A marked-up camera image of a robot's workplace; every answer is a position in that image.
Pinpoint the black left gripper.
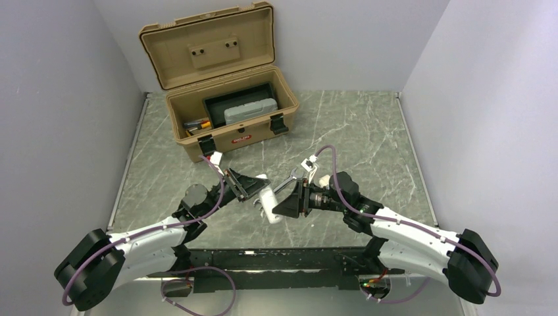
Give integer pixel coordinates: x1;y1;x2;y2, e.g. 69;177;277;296
200;167;270;219

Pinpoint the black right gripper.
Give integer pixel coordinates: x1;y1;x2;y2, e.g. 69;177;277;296
272;178;347;219

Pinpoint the white remote control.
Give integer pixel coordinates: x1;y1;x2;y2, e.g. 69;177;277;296
253;184;284;224

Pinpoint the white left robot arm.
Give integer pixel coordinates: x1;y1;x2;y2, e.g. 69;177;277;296
54;169;270;311

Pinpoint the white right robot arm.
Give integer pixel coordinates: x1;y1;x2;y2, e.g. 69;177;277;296
272;172;501;304

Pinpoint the white pipe elbow fitting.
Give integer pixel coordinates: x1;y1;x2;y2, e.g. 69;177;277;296
318;175;330;189

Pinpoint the silver combination wrench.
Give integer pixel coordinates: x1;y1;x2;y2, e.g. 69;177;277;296
272;167;305;194

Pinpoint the grey plastic bit case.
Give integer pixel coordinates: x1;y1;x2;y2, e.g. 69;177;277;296
224;98;278;124

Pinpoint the black tray in toolbox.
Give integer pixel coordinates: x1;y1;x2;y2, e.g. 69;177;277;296
202;82;276;128

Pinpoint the tan plastic toolbox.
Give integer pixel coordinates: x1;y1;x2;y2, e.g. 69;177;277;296
138;1;299;162

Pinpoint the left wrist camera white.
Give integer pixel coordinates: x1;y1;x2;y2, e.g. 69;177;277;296
207;151;224;175

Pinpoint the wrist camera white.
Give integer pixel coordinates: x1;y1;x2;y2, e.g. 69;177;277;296
207;151;224;175
301;155;318;183

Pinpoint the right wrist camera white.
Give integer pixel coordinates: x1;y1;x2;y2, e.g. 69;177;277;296
301;155;318;183

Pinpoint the orange handled tool in toolbox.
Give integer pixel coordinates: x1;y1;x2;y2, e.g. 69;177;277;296
182;119;211;136

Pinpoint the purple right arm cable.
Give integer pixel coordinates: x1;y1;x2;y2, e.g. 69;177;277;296
315;145;502;305

